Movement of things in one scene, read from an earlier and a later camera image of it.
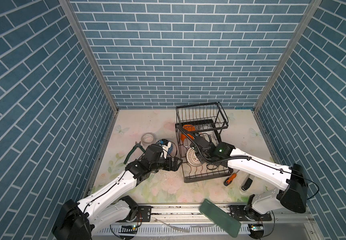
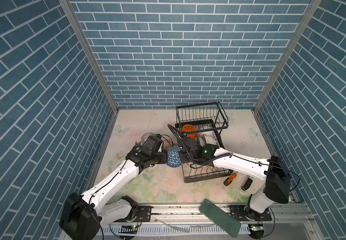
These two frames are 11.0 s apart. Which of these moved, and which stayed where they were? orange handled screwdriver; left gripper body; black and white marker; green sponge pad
Moved: left gripper body
Stayed: orange handled screwdriver; green sponge pad; black and white marker
